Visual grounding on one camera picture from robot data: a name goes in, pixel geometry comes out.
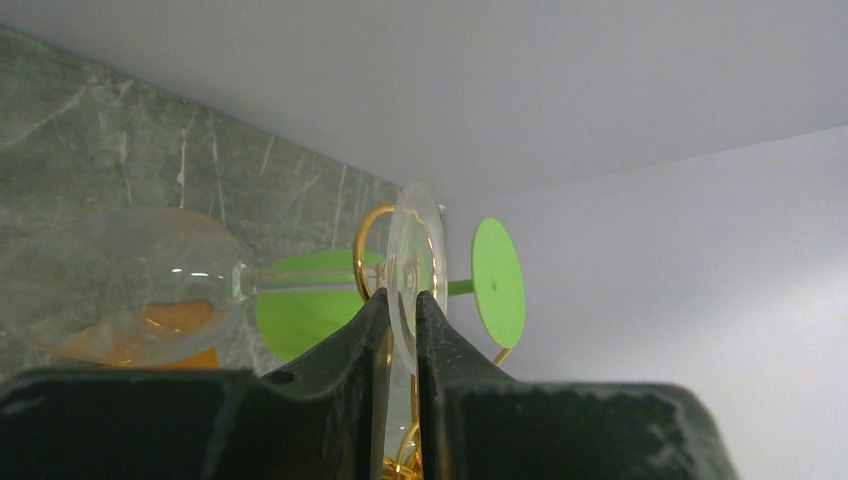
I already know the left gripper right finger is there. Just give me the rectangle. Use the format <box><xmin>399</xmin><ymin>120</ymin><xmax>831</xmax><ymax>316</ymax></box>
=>
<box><xmin>416</xmin><ymin>292</ymin><xmax>737</xmax><ymax>479</ymax></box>

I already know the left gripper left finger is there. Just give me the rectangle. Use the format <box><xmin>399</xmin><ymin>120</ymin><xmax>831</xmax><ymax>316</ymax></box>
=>
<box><xmin>1</xmin><ymin>290</ymin><xmax>390</xmax><ymax>479</ymax></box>

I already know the green plastic wine glass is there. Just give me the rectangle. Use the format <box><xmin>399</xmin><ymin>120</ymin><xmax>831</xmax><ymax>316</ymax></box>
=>
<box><xmin>256</xmin><ymin>217</ymin><xmax>526</xmax><ymax>364</ymax></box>

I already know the clear glass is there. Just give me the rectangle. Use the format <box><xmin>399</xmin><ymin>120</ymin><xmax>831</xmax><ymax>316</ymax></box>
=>
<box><xmin>0</xmin><ymin>182</ymin><xmax>449</xmax><ymax>465</ymax></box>

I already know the gold wire wine glass rack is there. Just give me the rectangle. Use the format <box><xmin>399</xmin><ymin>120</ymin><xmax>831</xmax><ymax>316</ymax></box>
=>
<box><xmin>59</xmin><ymin>203</ymin><xmax>518</xmax><ymax>480</ymax></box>

